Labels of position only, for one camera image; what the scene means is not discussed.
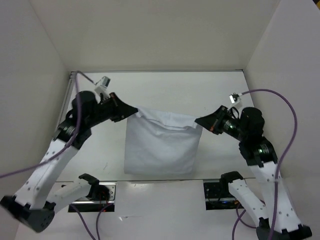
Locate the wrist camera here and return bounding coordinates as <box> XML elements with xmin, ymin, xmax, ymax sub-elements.
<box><xmin>229</xmin><ymin>93</ymin><xmax>243</xmax><ymax>104</ymax></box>
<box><xmin>94</xmin><ymin>76</ymin><xmax>111</xmax><ymax>95</ymax></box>

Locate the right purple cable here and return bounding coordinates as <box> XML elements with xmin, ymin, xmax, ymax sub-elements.
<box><xmin>232</xmin><ymin>89</ymin><xmax>298</xmax><ymax>240</ymax></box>

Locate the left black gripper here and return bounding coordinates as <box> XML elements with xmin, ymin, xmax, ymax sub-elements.
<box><xmin>87</xmin><ymin>91</ymin><xmax>138</xmax><ymax>126</ymax></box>

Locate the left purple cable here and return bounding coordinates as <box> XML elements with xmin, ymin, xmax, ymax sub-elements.
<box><xmin>0</xmin><ymin>70</ymin><xmax>101</xmax><ymax>240</ymax></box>

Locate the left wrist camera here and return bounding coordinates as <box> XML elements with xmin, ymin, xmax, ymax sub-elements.
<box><xmin>94</xmin><ymin>76</ymin><xmax>111</xmax><ymax>95</ymax></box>

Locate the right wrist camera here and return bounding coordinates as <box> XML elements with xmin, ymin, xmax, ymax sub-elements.
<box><xmin>229</xmin><ymin>93</ymin><xmax>243</xmax><ymax>104</ymax></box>

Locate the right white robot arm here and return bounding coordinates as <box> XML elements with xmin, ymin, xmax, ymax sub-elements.
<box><xmin>195</xmin><ymin>105</ymin><xmax>312</xmax><ymax>240</ymax></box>

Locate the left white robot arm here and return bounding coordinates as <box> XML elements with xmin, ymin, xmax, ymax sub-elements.
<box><xmin>0</xmin><ymin>90</ymin><xmax>138</xmax><ymax>233</ymax></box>

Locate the white skirt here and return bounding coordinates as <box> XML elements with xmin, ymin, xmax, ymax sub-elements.
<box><xmin>123</xmin><ymin>106</ymin><xmax>203</xmax><ymax>176</ymax></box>

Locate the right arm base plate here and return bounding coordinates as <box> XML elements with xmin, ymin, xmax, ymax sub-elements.
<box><xmin>203</xmin><ymin>179</ymin><xmax>239</xmax><ymax>211</ymax></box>

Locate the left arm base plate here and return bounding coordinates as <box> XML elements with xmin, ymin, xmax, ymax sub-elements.
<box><xmin>72</xmin><ymin>181</ymin><xmax>117</xmax><ymax>213</ymax></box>

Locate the purple cable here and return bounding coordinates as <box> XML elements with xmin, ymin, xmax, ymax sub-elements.
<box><xmin>232</xmin><ymin>89</ymin><xmax>298</xmax><ymax>240</ymax></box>
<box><xmin>0</xmin><ymin>70</ymin><xmax>101</xmax><ymax>240</ymax></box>

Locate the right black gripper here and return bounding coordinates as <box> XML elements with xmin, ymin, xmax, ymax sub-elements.
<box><xmin>195</xmin><ymin>104</ymin><xmax>247</xmax><ymax>140</ymax></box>

